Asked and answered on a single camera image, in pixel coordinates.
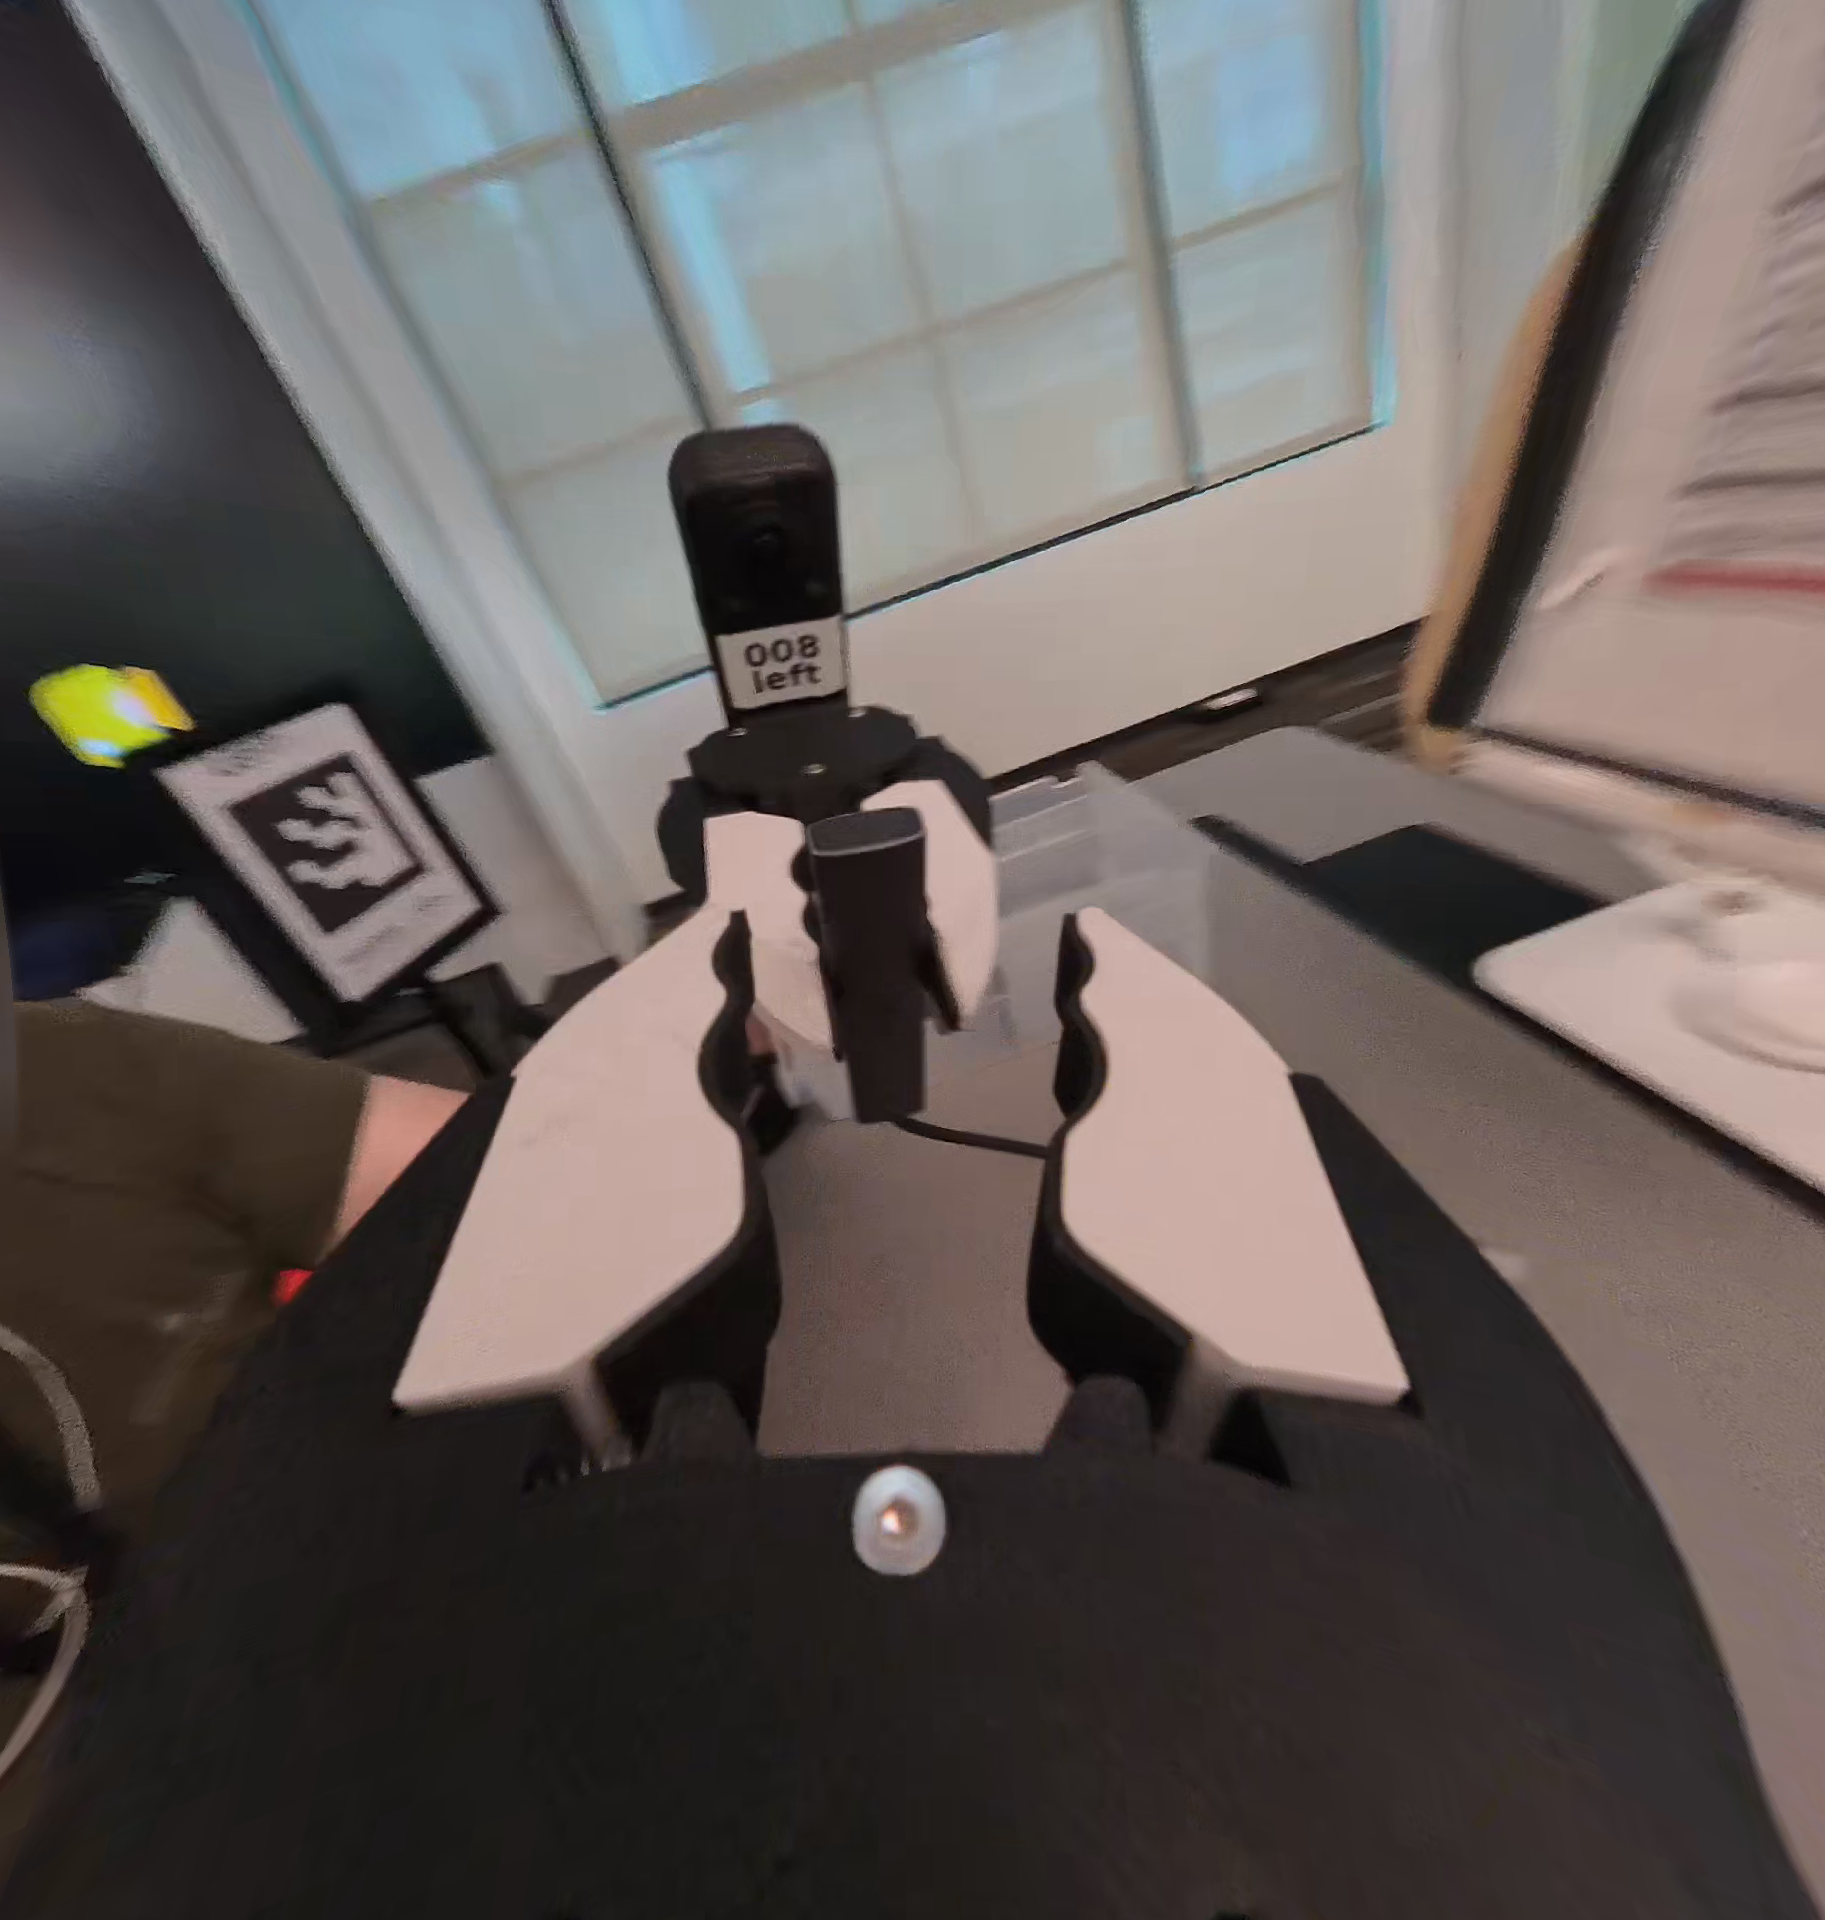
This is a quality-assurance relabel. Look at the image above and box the large paned window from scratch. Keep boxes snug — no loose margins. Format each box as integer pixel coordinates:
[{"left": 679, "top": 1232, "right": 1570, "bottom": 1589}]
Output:
[{"left": 247, "top": 0, "right": 1403, "bottom": 712}]

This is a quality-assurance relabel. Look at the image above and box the white stand base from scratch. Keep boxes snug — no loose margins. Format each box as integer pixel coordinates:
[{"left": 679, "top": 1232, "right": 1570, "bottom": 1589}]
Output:
[{"left": 1477, "top": 877, "right": 1825, "bottom": 1217}]

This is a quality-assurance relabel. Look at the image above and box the dark flat pad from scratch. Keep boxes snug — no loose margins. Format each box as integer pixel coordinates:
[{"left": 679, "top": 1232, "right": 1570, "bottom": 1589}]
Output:
[{"left": 1300, "top": 829, "right": 1604, "bottom": 981}]

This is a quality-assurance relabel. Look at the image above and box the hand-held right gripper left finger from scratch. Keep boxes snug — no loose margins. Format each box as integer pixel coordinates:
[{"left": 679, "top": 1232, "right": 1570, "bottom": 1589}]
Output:
[{"left": 394, "top": 905, "right": 783, "bottom": 1467}]

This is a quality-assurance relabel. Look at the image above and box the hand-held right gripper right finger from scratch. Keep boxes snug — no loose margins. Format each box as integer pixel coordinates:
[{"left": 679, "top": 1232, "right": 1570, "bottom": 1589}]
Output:
[{"left": 1023, "top": 905, "right": 1414, "bottom": 1467}]

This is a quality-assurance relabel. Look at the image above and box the wooden document stand board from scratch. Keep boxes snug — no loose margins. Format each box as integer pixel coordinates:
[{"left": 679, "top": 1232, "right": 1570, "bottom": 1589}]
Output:
[{"left": 1403, "top": 0, "right": 1825, "bottom": 842}]

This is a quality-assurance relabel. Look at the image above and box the grey usb hub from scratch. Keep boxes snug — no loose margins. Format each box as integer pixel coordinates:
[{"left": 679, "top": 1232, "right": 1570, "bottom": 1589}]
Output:
[{"left": 808, "top": 806, "right": 1053, "bottom": 1162}]

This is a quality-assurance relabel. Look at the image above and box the framed black-white marker sign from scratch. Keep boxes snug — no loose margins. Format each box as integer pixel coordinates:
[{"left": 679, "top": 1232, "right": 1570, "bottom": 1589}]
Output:
[{"left": 150, "top": 702, "right": 499, "bottom": 1004}]

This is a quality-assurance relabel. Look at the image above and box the white cable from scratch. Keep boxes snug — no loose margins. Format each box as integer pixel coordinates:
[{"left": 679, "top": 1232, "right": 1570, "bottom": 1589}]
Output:
[{"left": 0, "top": 1317, "right": 105, "bottom": 1836}]

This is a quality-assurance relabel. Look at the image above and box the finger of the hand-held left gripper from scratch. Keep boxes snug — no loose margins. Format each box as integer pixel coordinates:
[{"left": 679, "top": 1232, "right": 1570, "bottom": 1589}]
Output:
[
  {"left": 699, "top": 817, "right": 844, "bottom": 1059},
  {"left": 892, "top": 779, "right": 1000, "bottom": 1042}
]

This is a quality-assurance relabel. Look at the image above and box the yellow object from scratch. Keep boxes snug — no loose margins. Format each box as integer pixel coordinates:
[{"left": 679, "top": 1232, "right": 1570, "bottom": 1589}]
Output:
[{"left": 34, "top": 666, "right": 198, "bottom": 771}]

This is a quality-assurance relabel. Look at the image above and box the clear plastic bin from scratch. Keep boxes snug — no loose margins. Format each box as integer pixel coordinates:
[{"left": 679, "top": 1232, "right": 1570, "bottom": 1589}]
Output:
[{"left": 989, "top": 763, "right": 1218, "bottom": 1059}]

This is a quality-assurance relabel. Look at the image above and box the person's left forearm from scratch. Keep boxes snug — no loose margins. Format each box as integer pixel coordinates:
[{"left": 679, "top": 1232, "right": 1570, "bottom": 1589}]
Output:
[{"left": 336, "top": 1075, "right": 474, "bottom": 1249}]

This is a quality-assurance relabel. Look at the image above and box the olive green shirt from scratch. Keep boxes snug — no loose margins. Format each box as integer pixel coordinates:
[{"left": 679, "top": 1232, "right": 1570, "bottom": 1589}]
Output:
[{"left": 0, "top": 1002, "right": 374, "bottom": 1520}]

